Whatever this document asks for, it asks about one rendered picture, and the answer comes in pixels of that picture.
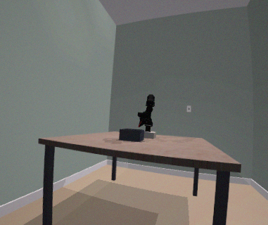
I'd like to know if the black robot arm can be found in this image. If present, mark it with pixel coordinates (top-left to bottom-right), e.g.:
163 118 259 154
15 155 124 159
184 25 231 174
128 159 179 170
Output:
138 94 155 132

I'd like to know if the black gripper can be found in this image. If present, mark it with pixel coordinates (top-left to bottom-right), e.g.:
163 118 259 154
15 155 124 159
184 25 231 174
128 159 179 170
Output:
139 111 151 127

